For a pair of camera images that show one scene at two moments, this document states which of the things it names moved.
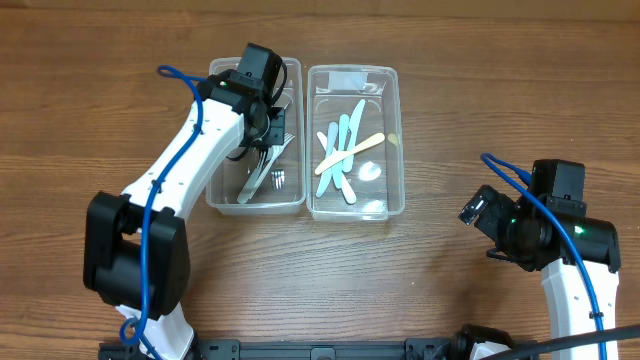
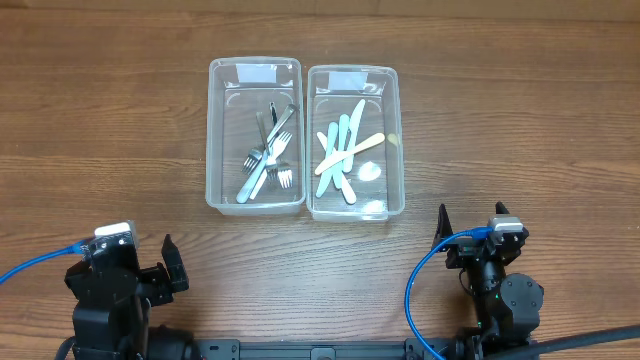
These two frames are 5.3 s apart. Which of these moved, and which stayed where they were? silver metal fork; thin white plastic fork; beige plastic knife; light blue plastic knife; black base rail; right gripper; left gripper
Moved: right gripper; left gripper; silver metal fork
Stayed: beige plastic knife; thin white plastic fork; black base rail; light blue plastic knife
